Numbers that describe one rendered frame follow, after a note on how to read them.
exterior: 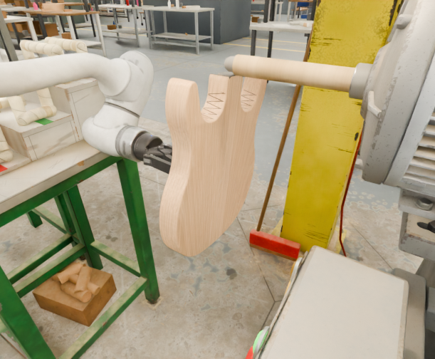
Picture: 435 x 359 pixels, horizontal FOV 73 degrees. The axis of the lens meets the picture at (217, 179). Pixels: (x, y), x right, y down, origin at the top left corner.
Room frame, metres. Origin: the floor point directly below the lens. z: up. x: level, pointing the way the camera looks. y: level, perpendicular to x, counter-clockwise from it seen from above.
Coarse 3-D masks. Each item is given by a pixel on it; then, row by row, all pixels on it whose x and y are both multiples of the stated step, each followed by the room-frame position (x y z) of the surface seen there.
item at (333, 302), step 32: (320, 256) 0.21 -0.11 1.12; (288, 288) 0.18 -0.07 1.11; (320, 288) 0.18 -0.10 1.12; (352, 288) 0.18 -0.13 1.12; (384, 288) 0.18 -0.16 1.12; (288, 320) 0.14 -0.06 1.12; (320, 320) 0.14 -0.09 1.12; (352, 320) 0.14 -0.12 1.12; (384, 320) 0.14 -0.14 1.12; (288, 352) 0.12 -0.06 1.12; (320, 352) 0.12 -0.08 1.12; (352, 352) 0.12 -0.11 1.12; (384, 352) 0.12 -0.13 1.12
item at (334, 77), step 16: (240, 64) 0.48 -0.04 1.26; (256, 64) 0.47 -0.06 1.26; (272, 64) 0.46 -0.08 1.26; (288, 64) 0.45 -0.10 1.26; (304, 64) 0.44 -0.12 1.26; (320, 64) 0.43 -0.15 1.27; (288, 80) 0.45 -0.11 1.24; (304, 80) 0.43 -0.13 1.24; (320, 80) 0.42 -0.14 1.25; (336, 80) 0.41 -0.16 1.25
